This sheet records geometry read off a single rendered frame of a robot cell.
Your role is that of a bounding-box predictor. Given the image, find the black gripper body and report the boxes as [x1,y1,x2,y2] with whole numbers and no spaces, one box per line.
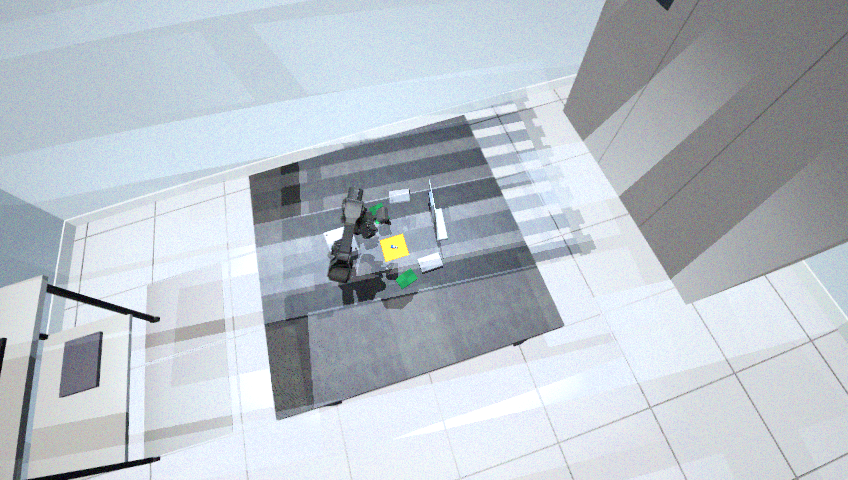
[354,206,388,235]

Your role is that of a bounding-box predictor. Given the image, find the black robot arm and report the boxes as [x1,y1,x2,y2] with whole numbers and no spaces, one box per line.
[327,186,376,283]

